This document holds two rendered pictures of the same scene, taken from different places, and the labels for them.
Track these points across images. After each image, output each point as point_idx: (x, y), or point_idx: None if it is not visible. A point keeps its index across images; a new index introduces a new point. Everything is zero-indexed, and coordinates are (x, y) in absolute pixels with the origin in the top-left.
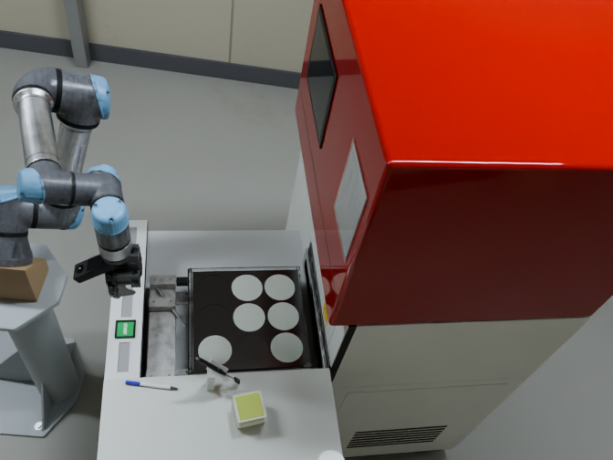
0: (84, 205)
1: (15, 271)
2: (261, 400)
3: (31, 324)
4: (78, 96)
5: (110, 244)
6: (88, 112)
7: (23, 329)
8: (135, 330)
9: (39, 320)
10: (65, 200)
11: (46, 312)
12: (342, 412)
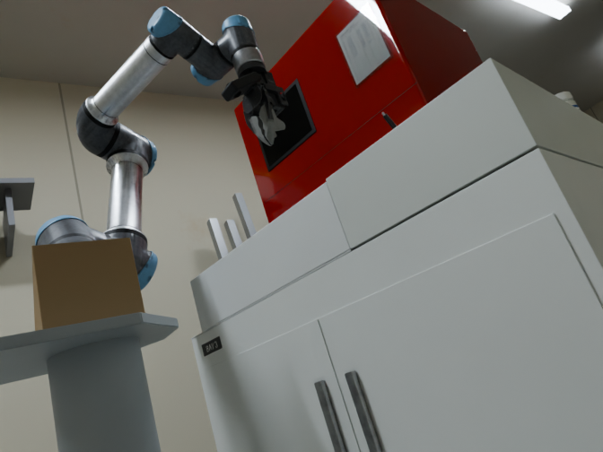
0: (208, 50)
1: (116, 243)
2: None
3: (139, 404)
4: (132, 130)
5: (251, 38)
6: (142, 143)
7: (126, 422)
8: None
9: (148, 404)
10: (196, 31)
11: (169, 324)
12: None
